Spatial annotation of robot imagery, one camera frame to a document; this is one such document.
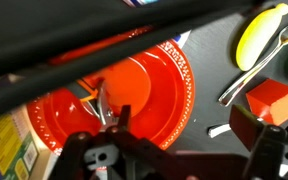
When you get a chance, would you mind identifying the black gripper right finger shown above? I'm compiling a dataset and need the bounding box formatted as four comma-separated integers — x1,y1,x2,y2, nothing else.
229,105,263,151

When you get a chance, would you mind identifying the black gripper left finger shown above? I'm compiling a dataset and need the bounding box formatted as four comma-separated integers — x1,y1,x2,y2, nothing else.
118,105,131,130

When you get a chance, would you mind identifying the middle red plastic bowl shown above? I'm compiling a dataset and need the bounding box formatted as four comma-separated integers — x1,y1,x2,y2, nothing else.
27,40,195,154

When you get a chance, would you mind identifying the silver plastic fork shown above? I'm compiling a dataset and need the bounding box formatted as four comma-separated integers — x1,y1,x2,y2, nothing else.
218,25,288,107
207,123,231,138

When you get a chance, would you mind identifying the red orange cube block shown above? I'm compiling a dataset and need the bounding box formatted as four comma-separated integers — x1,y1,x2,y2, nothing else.
246,79,288,125

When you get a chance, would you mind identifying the white blue toothpaste tube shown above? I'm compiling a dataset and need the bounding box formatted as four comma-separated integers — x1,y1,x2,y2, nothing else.
173,31,190,48

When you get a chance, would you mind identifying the yellow toy banana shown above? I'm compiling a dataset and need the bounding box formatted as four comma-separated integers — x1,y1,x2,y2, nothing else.
236,3,288,71

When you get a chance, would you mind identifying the wooden shape sorter box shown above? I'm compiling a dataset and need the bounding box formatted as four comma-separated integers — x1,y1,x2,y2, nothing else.
0,107,53,180

